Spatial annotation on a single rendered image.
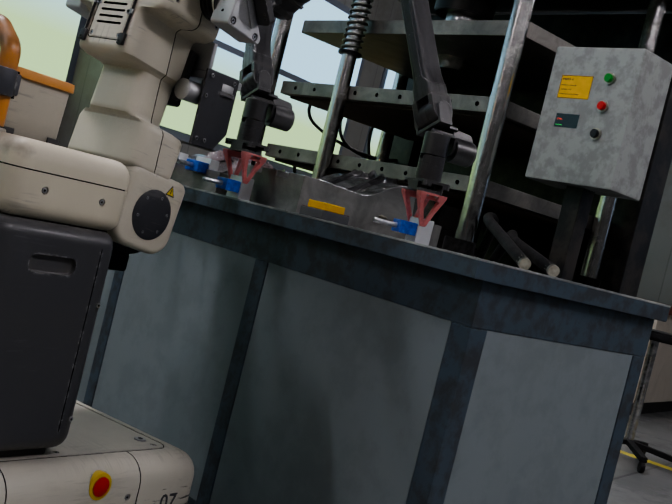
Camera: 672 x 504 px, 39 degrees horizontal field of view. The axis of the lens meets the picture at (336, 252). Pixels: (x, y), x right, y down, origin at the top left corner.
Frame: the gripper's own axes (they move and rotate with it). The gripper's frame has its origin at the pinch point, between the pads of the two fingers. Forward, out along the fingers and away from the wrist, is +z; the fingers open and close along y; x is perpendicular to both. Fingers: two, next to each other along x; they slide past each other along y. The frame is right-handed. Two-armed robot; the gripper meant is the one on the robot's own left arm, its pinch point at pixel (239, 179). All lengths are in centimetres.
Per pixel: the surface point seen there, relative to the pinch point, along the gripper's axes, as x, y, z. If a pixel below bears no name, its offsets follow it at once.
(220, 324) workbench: -3.5, -1.6, 35.7
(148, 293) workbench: -4.8, 34.0, 35.2
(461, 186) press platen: -87, 3, -16
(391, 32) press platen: -91, 55, -66
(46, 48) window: -76, 285, -51
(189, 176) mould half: 0.3, 20.4, 1.9
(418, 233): -14, -48, 3
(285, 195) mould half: -4.9, -12.6, 1.4
